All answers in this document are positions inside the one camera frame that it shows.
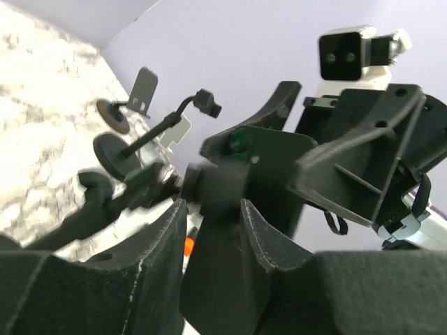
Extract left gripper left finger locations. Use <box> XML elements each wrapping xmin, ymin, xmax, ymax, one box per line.
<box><xmin>1</xmin><ymin>200</ymin><xmax>187</xmax><ymax>334</ymax></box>

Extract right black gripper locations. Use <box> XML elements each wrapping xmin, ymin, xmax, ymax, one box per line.
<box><xmin>240</xmin><ymin>81</ymin><xmax>446</xmax><ymax>226</ymax></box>

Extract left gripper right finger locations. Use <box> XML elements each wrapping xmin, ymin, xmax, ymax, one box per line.
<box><xmin>241</xmin><ymin>200</ymin><xmax>446</xmax><ymax>334</ymax></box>

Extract phone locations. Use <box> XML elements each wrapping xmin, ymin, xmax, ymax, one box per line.
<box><xmin>180</xmin><ymin>126</ymin><xmax>316</xmax><ymax>334</ymax></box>

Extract black tripod phone stand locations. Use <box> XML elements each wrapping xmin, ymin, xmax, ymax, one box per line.
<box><xmin>93</xmin><ymin>89</ymin><xmax>221</xmax><ymax>181</ymax></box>

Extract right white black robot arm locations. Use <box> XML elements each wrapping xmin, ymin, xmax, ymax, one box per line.
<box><xmin>241</xmin><ymin>84</ymin><xmax>446</xmax><ymax>248</ymax></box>

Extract orange cap marker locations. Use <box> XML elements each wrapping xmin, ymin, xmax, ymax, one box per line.
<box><xmin>184</xmin><ymin>237</ymin><xmax>195</xmax><ymax>257</ymax></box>

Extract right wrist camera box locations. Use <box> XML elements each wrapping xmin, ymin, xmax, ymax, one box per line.
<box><xmin>316</xmin><ymin>25</ymin><xmax>411</xmax><ymax>97</ymax></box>

